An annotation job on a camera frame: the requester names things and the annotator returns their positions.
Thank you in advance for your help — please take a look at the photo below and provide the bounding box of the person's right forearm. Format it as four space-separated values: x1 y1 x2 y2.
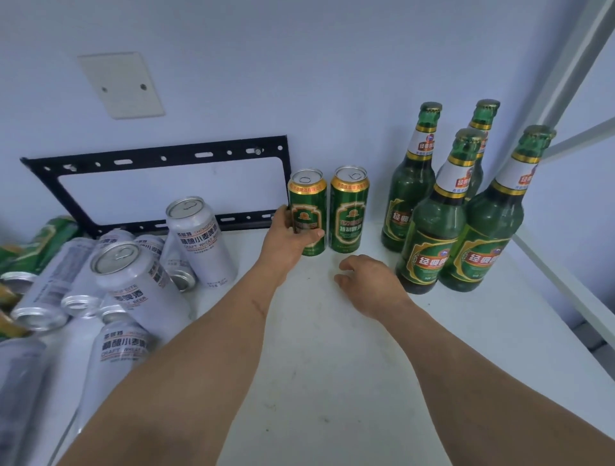
379 297 615 466

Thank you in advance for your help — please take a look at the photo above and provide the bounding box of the pile of silver beer cans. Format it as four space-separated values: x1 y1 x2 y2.
0 229 198 466

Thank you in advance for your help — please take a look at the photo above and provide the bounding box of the person's right hand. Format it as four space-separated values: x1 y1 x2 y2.
333 253 415 323

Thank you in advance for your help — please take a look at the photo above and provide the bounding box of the white metal shelf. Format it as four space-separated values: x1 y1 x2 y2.
0 0 615 466

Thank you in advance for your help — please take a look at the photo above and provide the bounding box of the person's left forearm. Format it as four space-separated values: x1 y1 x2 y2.
57 266 289 466

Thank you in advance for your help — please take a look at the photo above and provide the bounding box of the black metal wall bracket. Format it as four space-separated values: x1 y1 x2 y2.
20 135 293 239

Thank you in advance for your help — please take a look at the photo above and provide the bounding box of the white blank wall plate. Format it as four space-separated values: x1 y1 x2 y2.
76 51 166 120

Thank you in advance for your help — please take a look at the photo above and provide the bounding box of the silver white-label beer can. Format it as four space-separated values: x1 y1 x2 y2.
165 195 239 289
90 241 195 344

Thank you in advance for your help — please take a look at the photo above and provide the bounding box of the person's left hand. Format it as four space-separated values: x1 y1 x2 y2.
256 204 327 287

